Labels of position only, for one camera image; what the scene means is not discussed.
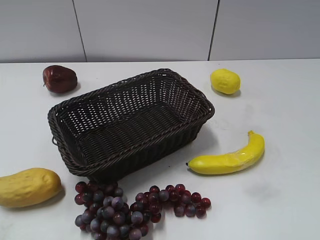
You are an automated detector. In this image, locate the dark red apple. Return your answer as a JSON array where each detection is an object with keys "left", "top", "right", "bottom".
[{"left": 42, "top": 65, "right": 78, "bottom": 94}]

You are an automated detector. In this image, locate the purple red grape bunch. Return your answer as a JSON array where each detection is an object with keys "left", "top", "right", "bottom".
[{"left": 74, "top": 181, "right": 211, "bottom": 240}]

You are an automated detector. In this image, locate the yellow orange mango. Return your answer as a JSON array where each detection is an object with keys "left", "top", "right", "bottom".
[{"left": 0, "top": 168, "right": 63, "bottom": 208}]

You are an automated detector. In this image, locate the dark brown wicker basket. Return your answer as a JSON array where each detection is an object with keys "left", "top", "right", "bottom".
[{"left": 47, "top": 68, "right": 215, "bottom": 183}]

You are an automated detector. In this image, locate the yellow lemon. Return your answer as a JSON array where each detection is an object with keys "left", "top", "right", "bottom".
[{"left": 210, "top": 68, "right": 241, "bottom": 95}]

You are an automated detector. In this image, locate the yellow banana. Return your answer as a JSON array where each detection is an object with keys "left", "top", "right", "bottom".
[{"left": 186, "top": 130, "right": 265, "bottom": 175}]

